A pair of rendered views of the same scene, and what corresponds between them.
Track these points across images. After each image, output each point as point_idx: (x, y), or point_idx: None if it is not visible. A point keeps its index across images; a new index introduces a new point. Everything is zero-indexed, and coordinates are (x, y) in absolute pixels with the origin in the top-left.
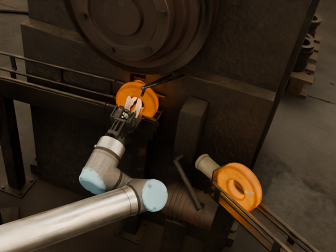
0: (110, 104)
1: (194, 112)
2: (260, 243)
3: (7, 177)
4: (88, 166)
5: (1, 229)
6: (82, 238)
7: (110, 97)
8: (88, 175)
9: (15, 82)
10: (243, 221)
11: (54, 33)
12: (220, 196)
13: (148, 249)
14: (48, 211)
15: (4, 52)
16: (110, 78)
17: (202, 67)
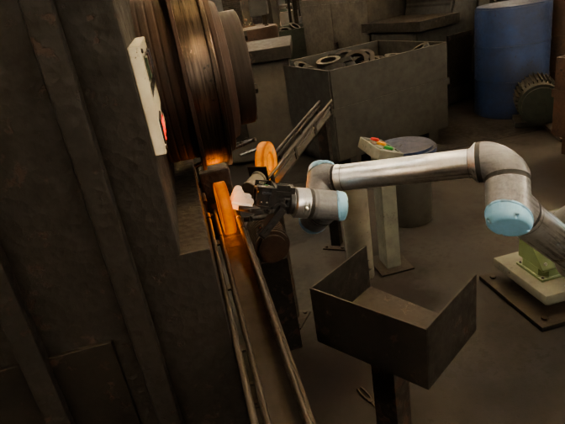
0: (241, 224)
1: (223, 163)
2: (293, 164)
3: None
4: (335, 195)
5: (446, 153)
6: (320, 419)
7: (223, 237)
8: (343, 193)
9: (256, 352)
10: (282, 172)
11: (202, 219)
12: (275, 177)
13: None
14: (405, 161)
15: (235, 334)
16: (209, 220)
17: None
